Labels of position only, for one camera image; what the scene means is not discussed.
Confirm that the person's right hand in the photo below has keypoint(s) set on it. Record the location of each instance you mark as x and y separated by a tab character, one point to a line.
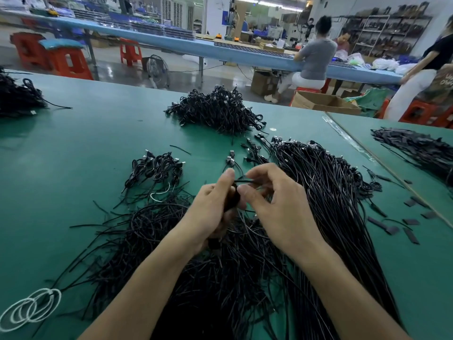
283	209

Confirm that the person's left hand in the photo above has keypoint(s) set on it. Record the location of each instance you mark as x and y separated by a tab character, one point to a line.
205	209

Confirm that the person's left forearm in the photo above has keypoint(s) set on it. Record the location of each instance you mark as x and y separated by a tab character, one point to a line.
138	297

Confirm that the person's right forearm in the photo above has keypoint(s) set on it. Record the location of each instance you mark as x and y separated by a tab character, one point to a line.
354	301

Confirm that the open cardboard box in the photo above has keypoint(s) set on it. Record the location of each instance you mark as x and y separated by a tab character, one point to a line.
324	102

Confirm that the small cardboard box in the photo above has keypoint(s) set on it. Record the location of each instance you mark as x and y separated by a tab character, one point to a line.
264	81

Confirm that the scattered dark tie pieces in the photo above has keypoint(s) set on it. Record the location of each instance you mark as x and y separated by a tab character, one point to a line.
410	235

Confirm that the green bag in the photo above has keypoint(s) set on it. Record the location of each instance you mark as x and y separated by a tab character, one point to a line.
369	101

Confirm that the grey floor fan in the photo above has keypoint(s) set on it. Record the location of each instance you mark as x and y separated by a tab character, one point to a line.
154	70

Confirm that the long blue workbench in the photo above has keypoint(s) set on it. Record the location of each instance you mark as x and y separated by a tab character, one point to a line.
205	47

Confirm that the red plastic stool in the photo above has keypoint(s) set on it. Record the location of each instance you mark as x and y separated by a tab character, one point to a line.
28	48
421	112
130	51

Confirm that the pile of white bags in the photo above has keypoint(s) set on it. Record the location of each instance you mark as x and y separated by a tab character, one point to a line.
386	64

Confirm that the white pillar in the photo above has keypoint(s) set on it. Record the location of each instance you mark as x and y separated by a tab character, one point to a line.
217	14

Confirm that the red stool with blue seat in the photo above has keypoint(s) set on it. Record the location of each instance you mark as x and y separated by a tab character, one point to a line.
67	58

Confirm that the metal storage shelf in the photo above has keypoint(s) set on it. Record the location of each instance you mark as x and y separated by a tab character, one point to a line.
389	28

